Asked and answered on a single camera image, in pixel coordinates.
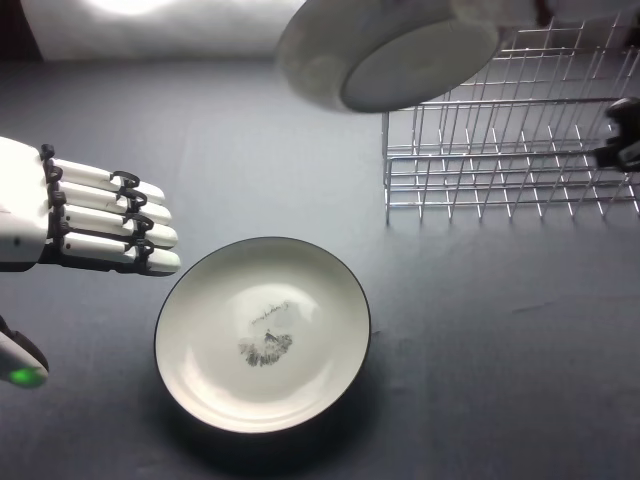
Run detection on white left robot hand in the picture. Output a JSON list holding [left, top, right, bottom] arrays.
[[0, 135, 182, 391]]

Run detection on white plate leaf and script print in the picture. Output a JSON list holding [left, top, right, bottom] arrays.
[[153, 236, 372, 435]]

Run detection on silver wire dish rack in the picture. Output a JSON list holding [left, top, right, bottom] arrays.
[[382, 14, 640, 224]]

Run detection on grey table cloth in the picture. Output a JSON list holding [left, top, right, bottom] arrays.
[[0, 53, 640, 480]]

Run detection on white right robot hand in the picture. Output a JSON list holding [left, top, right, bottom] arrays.
[[449, 0, 540, 29]]

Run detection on white backdrop sheet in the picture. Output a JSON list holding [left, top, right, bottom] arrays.
[[22, 0, 640, 65]]

